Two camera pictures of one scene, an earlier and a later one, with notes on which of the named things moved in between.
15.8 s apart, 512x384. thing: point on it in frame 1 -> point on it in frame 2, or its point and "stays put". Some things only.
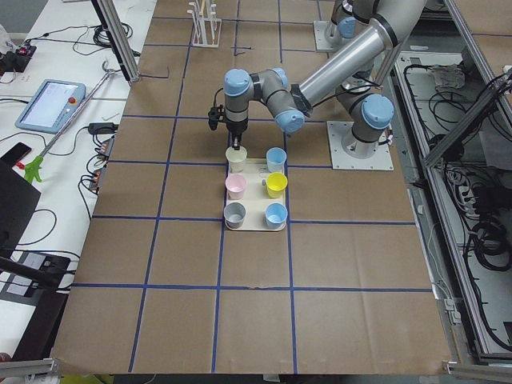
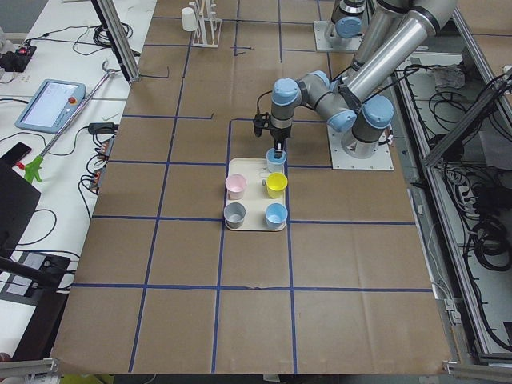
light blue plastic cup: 276,157 stays put
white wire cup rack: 206,26 stays put
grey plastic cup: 234,214 stays put
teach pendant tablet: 52,106 stays put
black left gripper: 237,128 -> 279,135
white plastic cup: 236,159 -> 189,19
